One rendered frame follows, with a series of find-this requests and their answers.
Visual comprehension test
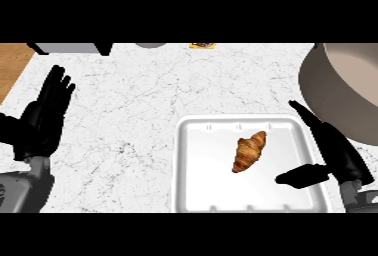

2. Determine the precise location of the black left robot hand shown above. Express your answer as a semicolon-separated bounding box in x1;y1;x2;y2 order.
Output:
0;64;78;162

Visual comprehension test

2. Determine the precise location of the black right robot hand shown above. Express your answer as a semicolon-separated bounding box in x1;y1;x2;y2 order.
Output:
273;99;376;190

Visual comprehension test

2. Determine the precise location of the brown croissant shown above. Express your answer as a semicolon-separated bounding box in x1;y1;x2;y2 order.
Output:
230;130;268;174

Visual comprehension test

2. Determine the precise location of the white plastic tray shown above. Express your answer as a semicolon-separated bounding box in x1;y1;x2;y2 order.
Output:
169;113;333;214

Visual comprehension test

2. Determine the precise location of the large beige pot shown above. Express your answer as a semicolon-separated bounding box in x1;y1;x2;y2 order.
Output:
296;43;378;146

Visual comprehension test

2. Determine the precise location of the grey box appliance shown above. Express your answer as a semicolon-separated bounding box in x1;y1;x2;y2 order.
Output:
26;43;115;57

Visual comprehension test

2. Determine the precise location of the grey round object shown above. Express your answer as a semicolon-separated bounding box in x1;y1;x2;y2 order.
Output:
134;43;168;50

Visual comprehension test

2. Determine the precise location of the yellow packet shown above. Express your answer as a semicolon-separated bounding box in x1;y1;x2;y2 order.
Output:
189;43;217;50

